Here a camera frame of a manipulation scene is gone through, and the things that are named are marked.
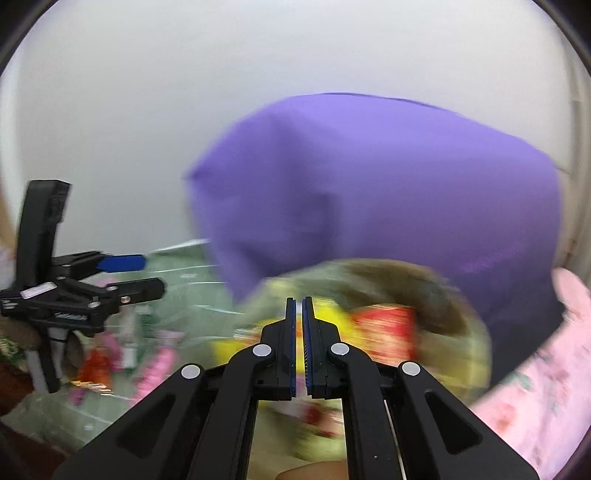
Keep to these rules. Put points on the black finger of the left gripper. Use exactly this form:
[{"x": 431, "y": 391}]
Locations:
[{"x": 108, "y": 298}]

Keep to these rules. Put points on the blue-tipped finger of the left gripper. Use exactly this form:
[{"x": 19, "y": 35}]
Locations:
[{"x": 111, "y": 263}]

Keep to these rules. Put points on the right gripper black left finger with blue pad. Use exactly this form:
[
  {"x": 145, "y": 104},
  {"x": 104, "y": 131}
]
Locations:
[{"x": 198, "y": 424}]

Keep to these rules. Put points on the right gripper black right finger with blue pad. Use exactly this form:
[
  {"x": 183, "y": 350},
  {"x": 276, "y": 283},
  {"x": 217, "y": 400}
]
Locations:
[{"x": 401, "y": 422}]

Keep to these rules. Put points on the olive green trash bag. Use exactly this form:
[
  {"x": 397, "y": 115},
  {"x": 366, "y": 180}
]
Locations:
[{"x": 453, "y": 342}]

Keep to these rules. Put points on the person's hand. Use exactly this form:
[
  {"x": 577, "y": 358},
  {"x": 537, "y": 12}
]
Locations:
[{"x": 573, "y": 294}]

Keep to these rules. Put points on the white plastic bag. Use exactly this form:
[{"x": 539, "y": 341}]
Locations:
[{"x": 7, "y": 267}]

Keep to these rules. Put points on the pink cartoon snack wrapper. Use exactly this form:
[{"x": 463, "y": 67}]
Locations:
[{"x": 153, "y": 372}]

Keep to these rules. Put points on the green grid bed sheet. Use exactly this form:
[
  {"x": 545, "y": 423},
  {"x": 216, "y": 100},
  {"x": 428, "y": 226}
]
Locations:
[{"x": 196, "y": 304}]

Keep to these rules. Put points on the red orange snack wrapper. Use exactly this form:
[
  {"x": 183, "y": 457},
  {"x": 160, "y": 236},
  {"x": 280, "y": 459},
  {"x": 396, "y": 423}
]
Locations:
[{"x": 95, "y": 372}]

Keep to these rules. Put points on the pink floral sleeve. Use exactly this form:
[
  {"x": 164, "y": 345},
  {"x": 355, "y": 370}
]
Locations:
[{"x": 542, "y": 409}]

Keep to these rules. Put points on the purple pillow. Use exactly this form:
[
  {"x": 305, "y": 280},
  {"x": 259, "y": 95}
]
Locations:
[{"x": 334, "y": 176}]

